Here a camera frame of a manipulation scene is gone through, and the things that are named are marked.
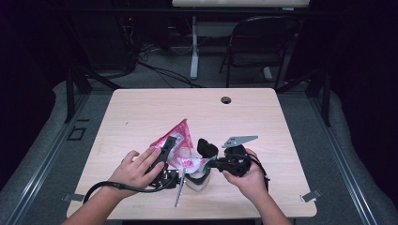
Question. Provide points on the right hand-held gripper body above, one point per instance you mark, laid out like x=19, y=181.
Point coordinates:
x=236, y=164

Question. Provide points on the metal floor rail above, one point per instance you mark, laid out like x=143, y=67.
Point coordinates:
x=350, y=175
x=38, y=175

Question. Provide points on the white bowl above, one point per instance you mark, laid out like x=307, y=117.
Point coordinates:
x=197, y=186

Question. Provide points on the black folding chair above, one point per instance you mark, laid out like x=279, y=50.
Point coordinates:
x=256, y=59

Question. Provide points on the person's left hand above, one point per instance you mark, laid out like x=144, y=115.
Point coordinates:
x=134, y=172

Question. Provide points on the white desk leg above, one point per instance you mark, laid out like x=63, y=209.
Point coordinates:
x=194, y=56

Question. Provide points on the white desk foot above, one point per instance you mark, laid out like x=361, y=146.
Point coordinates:
x=267, y=74

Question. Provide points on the person's right hand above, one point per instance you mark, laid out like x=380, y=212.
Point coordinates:
x=253, y=182

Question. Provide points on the pink printed clear plastic bag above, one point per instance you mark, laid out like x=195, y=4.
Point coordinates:
x=181, y=134

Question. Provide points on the black metal stand frame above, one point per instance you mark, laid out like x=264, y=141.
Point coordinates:
x=326, y=100
x=69, y=93

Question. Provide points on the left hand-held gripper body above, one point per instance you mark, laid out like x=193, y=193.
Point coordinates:
x=167, y=179

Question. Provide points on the black computer tower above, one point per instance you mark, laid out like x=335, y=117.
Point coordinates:
x=109, y=40

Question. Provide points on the grey tape piece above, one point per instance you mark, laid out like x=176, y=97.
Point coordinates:
x=310, y=196
x=73, y=197

